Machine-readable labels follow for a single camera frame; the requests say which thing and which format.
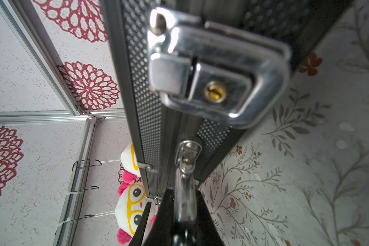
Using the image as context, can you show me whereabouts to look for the black wire basket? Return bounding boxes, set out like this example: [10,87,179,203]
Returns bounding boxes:
[55,159,103,234]

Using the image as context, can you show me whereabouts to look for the floral table mat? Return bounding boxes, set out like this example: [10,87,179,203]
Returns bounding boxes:
[200,1,369,246]

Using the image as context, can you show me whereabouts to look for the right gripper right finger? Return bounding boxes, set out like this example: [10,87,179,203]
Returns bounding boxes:
[196,190,224,246]

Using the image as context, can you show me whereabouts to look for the lower white pink plush doll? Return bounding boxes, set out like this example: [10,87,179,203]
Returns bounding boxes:
[114,182,158,246]

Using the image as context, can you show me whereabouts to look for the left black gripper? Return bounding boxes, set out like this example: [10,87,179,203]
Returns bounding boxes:
[128,202,151,246]

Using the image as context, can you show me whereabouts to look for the black textured poker case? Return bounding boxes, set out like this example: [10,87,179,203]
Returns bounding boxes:
[99,0,354,204]

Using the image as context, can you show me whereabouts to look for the upper white pink plush doll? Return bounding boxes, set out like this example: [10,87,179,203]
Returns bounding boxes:
[118,143,141,196]

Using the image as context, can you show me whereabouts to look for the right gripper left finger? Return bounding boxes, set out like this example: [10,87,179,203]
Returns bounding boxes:
[143,190,174,246]

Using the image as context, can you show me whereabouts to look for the white pink plush doll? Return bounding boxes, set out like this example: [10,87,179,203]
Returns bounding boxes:
[114,182,158,246]
[118,143,141,196]

